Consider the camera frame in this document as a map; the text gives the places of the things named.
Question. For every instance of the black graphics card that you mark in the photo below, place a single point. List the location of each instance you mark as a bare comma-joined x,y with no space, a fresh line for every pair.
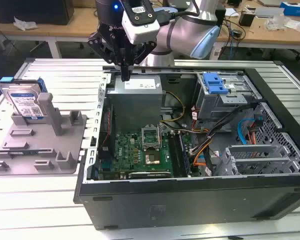
150,174

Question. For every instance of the blue plastic drive latch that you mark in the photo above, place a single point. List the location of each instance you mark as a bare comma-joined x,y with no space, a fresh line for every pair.
213,83

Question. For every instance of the CPU socket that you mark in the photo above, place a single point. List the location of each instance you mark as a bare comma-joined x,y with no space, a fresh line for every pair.
152,158

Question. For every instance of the grey plastic parts rack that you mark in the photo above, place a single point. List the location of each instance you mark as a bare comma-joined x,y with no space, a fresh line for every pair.
40,140

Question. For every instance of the black case fan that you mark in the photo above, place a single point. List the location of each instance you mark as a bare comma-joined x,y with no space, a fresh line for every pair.
106,140

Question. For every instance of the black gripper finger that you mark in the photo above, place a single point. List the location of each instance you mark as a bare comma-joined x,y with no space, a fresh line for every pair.
100,47
146,51

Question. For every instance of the hard disk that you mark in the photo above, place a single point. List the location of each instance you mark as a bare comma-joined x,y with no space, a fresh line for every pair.
22,100

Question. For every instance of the black RAM slot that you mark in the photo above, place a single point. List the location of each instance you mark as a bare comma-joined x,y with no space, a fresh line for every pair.
174,155

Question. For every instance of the crumpled white plastic bag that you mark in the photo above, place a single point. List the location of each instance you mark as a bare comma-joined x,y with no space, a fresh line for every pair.
25,23

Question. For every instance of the green motherboard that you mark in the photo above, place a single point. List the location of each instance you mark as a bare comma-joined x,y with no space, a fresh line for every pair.
130,152

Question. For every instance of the large black box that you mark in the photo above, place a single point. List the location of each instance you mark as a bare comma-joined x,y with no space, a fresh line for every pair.
35,11

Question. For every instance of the black open PC case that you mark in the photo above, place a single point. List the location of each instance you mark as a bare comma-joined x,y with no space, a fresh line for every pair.
165,207

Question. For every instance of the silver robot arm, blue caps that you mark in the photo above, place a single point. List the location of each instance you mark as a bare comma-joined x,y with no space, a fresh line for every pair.
182,32

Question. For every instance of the metal optical drive cage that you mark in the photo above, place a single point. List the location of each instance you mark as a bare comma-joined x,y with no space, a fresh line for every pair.
215,105

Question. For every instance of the blue cardboard box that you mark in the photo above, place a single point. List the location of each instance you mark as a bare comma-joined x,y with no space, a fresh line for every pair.
296,8

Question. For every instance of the flat grey box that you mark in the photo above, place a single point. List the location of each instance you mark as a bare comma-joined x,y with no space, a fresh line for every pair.
267,12

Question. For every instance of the small black box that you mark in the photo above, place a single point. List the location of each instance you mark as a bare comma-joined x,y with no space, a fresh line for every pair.
245,18

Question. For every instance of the cluttered wooden desk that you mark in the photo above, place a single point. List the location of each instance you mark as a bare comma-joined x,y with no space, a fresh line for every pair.
265,37

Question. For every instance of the RAM slot with blue stick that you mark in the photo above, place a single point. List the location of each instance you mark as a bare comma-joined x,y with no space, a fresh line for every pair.
184,155

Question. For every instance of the grey power supply unit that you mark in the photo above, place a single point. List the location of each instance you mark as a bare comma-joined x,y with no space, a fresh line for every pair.
135,107

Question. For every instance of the long wooden desk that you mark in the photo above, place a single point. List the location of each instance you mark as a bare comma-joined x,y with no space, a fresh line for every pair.
77,25

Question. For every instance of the clear plastic bags pile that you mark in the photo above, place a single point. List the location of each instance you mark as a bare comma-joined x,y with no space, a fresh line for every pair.
285,23

